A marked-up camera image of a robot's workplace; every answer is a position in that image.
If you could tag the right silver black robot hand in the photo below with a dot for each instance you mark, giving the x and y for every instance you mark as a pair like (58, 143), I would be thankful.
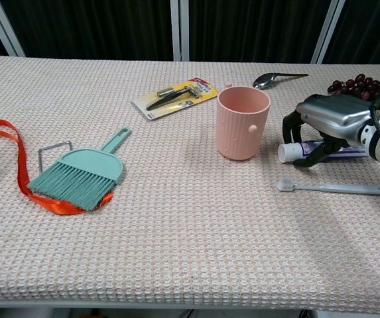
(335, 116)

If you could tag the white purple toothpaste tube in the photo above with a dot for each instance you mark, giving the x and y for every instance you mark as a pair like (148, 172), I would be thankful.
(289, 153)

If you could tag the grey toothbrush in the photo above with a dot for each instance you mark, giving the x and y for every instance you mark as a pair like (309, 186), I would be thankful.
(335, 189)

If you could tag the pink ribbed plastic cup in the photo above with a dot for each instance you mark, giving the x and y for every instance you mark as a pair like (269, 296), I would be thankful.
(241, 129)

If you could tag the teal hand brush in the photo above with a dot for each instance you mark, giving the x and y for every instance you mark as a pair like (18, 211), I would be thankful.
(83, 172)

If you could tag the dark red grape bunch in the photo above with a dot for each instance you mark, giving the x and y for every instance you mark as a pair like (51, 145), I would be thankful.
(358, 86)

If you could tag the metal spoon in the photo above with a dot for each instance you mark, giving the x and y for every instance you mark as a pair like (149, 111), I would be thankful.
(264, 81)

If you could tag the razor in yellow blister pack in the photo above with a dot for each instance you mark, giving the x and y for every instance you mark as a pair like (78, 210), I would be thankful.
(176, 99)

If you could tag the beige waffle table cloth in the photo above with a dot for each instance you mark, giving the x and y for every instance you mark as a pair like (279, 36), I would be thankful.
(176, 238)

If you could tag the black curtain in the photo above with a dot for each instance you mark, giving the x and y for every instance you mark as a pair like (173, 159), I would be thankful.
(93, 26)

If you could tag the white slanted frame post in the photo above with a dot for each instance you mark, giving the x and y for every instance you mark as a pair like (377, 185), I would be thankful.
(327, 33)
(4, 30)

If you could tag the white upright frame post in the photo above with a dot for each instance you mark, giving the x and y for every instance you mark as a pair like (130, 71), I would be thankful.
(180, 30)

